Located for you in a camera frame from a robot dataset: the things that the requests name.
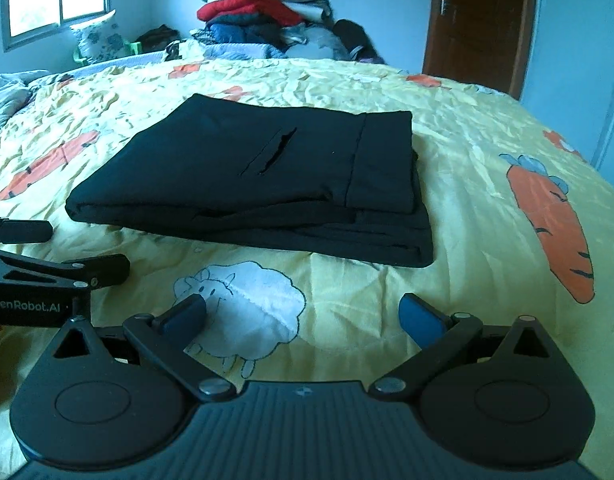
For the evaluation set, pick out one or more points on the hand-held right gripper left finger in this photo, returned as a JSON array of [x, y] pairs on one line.
[[184, 315]]

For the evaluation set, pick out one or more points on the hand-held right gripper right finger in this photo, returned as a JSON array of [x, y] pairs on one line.
[[419, 317]]

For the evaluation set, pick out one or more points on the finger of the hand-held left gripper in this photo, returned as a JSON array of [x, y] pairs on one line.
[[107, 270], [22, 232]]

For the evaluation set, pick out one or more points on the black pants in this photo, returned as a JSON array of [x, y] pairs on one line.
[[212, 160]]

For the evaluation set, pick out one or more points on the yellow cartoon print bedsheet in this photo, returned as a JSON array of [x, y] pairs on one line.
[[487, 310]]

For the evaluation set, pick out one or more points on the crumpled light blue quilt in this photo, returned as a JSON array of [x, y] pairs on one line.
[[9, 100]]

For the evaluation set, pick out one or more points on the floral pillow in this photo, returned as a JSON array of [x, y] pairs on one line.
[[99, 37]]

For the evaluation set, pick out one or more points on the green plastic item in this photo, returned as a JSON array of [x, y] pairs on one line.
[[133, 48]]

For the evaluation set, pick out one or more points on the dark bag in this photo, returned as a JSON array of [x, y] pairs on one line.
[[158, 37]]

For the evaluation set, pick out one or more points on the light blue patterned blanket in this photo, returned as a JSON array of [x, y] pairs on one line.
[[227, 51]]

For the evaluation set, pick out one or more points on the pile of clothes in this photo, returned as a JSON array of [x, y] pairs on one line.
[[267, 15]]

